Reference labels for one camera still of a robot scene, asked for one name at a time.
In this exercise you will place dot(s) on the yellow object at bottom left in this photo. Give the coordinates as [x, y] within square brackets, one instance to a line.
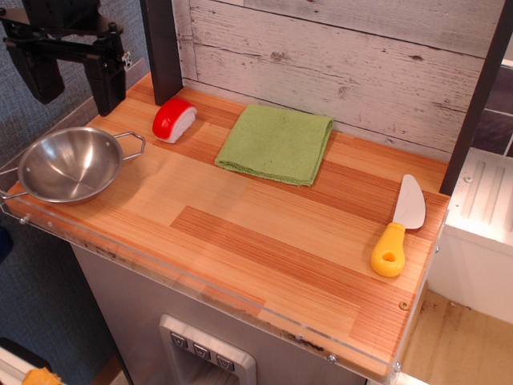
[41, 376]

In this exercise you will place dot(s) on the grey toy fridge cabinet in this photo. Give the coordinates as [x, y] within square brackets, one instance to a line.
[132, 305]

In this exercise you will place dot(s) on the dark right shelf post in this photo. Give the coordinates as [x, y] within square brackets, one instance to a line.
[492, 63]

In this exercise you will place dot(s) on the clear acrylic table edge guard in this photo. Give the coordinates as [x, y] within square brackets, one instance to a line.
[291, 260]

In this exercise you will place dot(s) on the green towel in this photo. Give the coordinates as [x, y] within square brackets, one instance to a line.
[276, 144]

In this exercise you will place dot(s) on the white toy sink unit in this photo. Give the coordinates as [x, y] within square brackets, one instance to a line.
[472, 264]

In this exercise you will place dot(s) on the stainless steel bowl with handles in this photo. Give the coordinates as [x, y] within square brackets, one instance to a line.
[74, 164]

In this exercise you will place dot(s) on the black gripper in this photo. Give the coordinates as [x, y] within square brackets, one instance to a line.
[41, 32]

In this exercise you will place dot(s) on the red and white toy sushi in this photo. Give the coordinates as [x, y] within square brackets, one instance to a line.
[173, 119]

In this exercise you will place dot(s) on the dark shelf post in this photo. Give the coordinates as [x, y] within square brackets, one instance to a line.
[162, 48]
[492, 63]

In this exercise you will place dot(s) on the toy knife with yellow handle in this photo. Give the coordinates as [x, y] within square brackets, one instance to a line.
[388, 255]

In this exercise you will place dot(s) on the dark left shelf post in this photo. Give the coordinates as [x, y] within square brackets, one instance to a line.
[162, 48]

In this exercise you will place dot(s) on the silver dispenser panel with buttons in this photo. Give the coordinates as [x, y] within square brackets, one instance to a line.
[196, 357]

